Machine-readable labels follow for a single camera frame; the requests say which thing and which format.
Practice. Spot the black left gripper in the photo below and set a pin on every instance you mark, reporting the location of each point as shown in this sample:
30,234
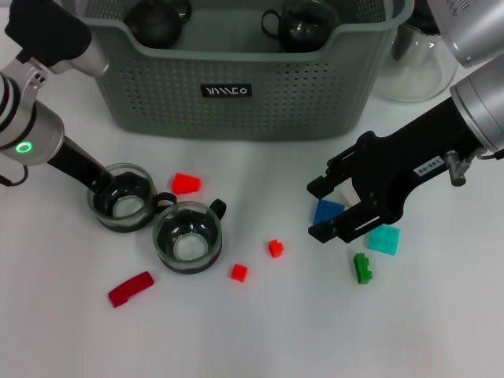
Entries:
75,157

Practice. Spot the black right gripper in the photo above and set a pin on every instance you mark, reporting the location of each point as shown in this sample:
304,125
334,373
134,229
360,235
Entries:
413,157

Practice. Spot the blue square toy plate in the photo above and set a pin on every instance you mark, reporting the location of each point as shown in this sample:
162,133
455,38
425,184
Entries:
327,210

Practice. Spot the orange wedge toy block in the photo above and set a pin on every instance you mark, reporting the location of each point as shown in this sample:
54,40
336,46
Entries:
187,183

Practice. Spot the grey perforated storage bin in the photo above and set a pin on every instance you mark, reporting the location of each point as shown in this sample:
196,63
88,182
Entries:
275,98

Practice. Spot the white toy brick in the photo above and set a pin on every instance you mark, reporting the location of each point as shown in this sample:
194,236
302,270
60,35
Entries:
348,199

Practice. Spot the teal square toy plate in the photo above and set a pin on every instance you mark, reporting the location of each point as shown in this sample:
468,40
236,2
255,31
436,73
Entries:
388,244

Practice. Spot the green studded toy brick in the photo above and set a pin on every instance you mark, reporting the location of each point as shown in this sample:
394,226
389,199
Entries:
362,269

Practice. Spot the small orange notched brick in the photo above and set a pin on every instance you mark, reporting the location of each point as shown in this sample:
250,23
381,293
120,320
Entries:
275,248

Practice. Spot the dark red curved brick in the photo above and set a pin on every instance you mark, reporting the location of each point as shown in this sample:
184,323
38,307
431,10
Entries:
130,291

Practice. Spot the small orange cube brick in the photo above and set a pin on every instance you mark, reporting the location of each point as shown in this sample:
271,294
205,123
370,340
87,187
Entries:
239,272

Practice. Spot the glass carafe with black lid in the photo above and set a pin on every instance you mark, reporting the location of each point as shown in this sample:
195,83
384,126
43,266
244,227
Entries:
413,75

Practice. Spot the black round teapot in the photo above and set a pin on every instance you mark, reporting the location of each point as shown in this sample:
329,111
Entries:
157,23

